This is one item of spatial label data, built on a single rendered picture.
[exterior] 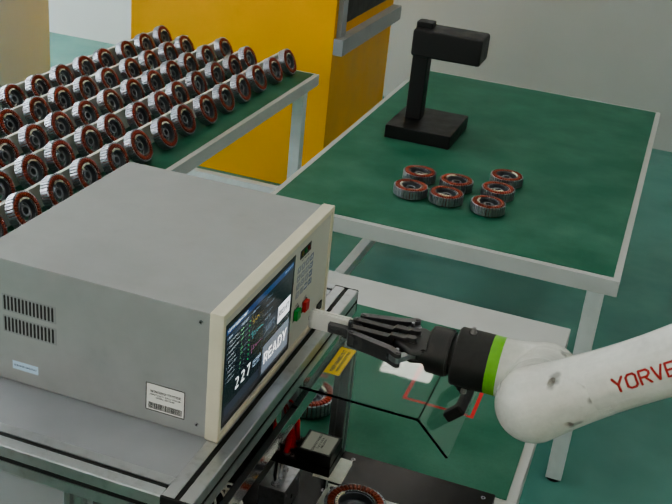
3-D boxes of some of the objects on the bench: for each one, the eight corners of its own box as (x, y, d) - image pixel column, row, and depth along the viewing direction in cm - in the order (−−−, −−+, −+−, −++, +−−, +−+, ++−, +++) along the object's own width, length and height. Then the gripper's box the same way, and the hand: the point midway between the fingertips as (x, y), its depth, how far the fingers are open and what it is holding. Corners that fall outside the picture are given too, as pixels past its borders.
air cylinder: (298, 492, 190) (300, 468, 188) (283, 516, 184) (285, 492, 181) (273, 484, 192) (275, 460, 189) (257, 508, 185) (258, 483, 183)
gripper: (439, 395, 156) (293, 356, 162) (459, 355, 167) (322, 320, 173) (446, 353, 152) (297, 314, 159) (466, 315, 164) (326, 280, 170)
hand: (330, 322), depth 165 cm, fingers closed
